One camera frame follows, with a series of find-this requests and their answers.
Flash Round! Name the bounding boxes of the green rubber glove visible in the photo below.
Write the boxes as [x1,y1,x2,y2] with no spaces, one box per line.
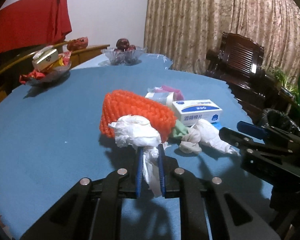
[170,120,189,139]

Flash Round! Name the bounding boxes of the white blue cotton box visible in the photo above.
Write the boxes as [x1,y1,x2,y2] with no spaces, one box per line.
[172,99,223,126]

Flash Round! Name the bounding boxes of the orange foam fruit net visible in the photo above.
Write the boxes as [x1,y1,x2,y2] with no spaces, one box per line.
[99,89,177,142]

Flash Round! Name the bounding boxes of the white blue paper cup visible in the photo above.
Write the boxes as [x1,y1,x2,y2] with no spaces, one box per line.
[145,92,174,108]

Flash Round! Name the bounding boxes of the black lined trash bin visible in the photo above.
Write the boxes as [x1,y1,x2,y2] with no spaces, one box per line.
[258,108,300,137]

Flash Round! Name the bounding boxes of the dark wooden side table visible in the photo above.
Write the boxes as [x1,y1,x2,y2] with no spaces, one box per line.
[264,76,297,115]

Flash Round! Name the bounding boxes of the potted green plant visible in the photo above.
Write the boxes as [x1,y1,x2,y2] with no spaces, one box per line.
[262,66,299,99]

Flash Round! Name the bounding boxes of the dark wooden armchair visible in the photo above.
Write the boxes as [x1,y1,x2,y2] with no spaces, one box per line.
[205,32,265,122]

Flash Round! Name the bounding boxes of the blue tablecloth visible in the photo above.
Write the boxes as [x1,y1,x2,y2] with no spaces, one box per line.
[0,60,273,239]

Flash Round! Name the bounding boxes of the glass fruit bowl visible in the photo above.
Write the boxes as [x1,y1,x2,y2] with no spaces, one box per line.
[101,47,147,66]

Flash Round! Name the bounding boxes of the glass snack dish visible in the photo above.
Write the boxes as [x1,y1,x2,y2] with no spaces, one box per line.
[25,61,72,88]

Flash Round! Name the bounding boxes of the patterned beige curtain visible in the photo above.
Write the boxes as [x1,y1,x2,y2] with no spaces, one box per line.
[144,0,300,77]

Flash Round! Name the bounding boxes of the red snack wrappers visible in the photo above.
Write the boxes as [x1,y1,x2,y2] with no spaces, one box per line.
[19,51,71,85]

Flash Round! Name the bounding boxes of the dark red apple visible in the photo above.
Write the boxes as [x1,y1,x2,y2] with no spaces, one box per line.
[116,38,136,51]

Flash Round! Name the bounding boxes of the small cream carton box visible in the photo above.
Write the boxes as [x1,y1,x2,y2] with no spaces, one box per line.
[32,46,58,72]

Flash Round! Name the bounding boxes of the wooden sideboard cabinet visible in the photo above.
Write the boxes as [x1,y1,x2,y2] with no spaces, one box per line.
[0,38,109,103]

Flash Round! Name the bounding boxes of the red cloth cover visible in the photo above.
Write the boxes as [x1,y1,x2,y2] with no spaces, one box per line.
[0,0,72,53]

